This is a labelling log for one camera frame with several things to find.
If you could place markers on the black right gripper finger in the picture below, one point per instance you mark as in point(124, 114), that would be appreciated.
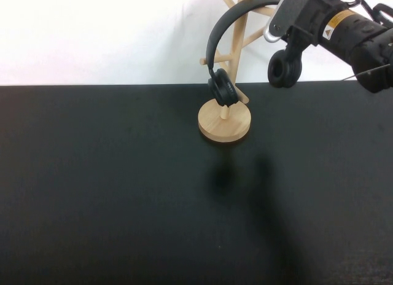
point(298, 51)
point(289, 48)

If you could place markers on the thin black zip tie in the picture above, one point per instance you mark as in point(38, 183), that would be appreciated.
point(365, 72)

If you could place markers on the wooden branched headphone stand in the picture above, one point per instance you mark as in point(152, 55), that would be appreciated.
point(223, 127)

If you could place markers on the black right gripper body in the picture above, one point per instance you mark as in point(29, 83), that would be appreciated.
point(311, 24)

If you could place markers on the black over-ear headphones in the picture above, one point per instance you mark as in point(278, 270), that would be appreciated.
point(221, 29)

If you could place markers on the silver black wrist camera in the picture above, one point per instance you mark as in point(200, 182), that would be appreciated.
point(285, 14)

